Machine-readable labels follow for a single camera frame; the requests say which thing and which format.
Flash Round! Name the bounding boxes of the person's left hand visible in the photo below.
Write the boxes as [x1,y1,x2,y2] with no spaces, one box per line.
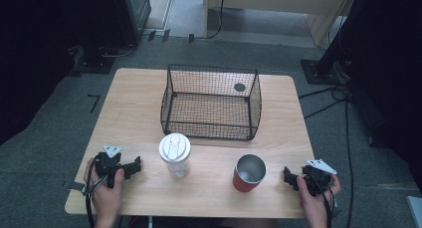
[83,156,125,220]

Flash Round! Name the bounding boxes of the clear cup with white lid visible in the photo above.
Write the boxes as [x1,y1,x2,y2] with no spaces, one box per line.
[158,132,192,178]

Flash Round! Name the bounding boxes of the red cup with metal interior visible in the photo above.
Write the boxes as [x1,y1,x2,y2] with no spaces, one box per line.
[232,153,268,193]

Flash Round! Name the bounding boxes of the black hanging cable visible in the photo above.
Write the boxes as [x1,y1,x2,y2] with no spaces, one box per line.
[206,0,227,41]

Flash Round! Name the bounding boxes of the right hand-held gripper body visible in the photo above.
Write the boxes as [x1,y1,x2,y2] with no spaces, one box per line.
[300,158,338,198]

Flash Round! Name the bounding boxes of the white box corner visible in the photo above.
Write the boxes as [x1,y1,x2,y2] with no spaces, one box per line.
[405,195,422,228]

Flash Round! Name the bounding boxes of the grey floor cable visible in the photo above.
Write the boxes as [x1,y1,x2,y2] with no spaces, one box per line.
[99,43,137,59]

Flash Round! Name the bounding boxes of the black wire mesh basket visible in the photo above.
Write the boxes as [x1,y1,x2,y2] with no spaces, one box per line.
[160,64,263,141]

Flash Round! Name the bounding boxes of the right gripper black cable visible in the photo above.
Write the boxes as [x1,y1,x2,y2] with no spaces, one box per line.
[308,173,336,228]

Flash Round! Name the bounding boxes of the grey tape piece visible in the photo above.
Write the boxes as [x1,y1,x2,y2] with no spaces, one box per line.
[67,180,87,191]

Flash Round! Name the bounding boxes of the black stand with base plate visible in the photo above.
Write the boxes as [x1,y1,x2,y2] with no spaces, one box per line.
[300,0,369,87]

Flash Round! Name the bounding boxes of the person's right hand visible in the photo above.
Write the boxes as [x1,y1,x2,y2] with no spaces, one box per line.
[296,173,342,220]

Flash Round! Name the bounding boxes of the black floor cables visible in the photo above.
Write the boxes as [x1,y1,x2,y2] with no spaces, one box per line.
[298,83,354,228]

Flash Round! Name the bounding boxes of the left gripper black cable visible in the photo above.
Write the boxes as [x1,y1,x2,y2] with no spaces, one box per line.
[85,156,109,228]

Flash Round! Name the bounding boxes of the dark equipment cabinet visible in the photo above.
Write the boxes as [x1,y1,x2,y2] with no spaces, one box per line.
[110,0,152,47]

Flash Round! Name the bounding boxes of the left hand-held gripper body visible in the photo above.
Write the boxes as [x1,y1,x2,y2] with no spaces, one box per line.
[94,144,126,189]

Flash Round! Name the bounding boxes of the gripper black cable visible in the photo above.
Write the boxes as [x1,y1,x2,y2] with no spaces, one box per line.
[85,156,109,228]
[308,173,336,228]

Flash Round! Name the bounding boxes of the black flat base plate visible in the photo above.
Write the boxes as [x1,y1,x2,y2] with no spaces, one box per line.
[70,45,116,76]

